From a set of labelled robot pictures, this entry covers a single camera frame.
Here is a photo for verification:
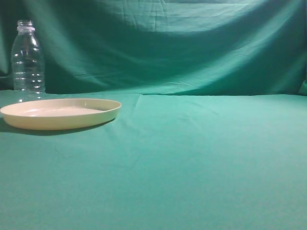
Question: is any cream round plastic plate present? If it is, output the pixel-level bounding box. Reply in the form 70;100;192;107
0;98;122;131

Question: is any green cloth table cover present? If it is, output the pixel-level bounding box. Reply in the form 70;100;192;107
0;92;307;230

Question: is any green cloth backdrop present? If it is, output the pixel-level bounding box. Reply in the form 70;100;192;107
0;0;307;95

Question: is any clear empty plastic bottle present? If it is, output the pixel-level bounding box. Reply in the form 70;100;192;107
11;20;46;103

